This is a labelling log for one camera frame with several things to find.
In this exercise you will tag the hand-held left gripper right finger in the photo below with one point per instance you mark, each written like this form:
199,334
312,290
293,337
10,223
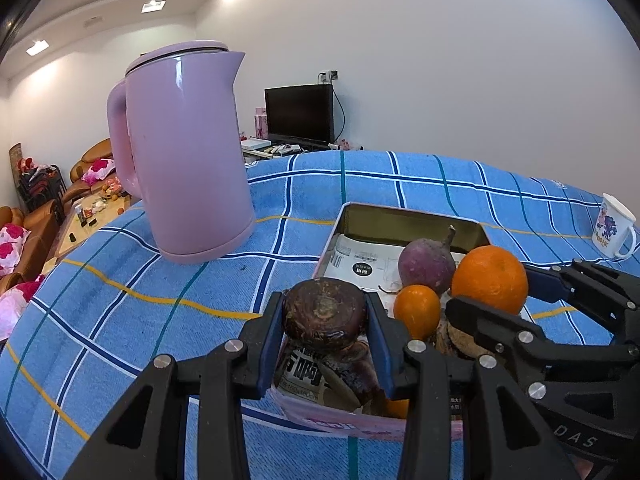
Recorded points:
380,350

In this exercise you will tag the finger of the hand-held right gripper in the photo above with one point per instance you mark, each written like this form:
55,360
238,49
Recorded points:
480,322
547,282

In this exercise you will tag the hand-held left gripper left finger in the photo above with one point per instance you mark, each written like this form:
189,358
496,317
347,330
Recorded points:
270,345

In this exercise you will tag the dark brown wrinkled fruit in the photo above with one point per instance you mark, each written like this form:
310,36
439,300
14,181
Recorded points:
452,342

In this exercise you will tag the large orange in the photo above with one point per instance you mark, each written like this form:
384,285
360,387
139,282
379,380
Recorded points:
490,280

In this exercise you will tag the small orange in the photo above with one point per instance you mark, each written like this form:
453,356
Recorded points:
397,407
417,310

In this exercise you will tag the dark round fruit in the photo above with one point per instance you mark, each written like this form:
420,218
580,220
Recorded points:
325,312

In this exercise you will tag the purple radish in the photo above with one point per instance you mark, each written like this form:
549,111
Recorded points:
427,265

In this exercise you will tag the pink tin box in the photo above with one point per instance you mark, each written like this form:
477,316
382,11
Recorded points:
400,225

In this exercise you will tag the white mug with blue print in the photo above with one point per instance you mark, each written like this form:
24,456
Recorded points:
612,230

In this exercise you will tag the white printed paper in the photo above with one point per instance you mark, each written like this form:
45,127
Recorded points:
360,260

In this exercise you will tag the blue plaid cloth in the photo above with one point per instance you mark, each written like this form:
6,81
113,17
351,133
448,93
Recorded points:
150,320

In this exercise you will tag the low television cabinet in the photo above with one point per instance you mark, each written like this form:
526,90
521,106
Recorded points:
265,147

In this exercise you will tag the wooden coffee table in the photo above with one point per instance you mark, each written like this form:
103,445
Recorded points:
85,220

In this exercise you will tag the black television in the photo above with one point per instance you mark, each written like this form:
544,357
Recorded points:
299,115

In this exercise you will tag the pink floral cushion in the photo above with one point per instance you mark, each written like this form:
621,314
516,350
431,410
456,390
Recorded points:
97,170
11,242
15,305

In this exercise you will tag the brown leather armchair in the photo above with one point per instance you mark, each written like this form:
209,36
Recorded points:
92,157

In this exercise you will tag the brown leather sofa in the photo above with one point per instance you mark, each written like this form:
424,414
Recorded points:
35,225

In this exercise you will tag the stacked dark chairs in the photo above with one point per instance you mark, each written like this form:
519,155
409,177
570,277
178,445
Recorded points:
40,180

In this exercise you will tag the square ceiling panel light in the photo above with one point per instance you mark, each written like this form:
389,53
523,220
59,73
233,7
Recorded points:
152,6
37,47

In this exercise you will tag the wall power outlet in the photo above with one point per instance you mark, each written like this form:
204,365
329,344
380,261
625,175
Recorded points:
328,76

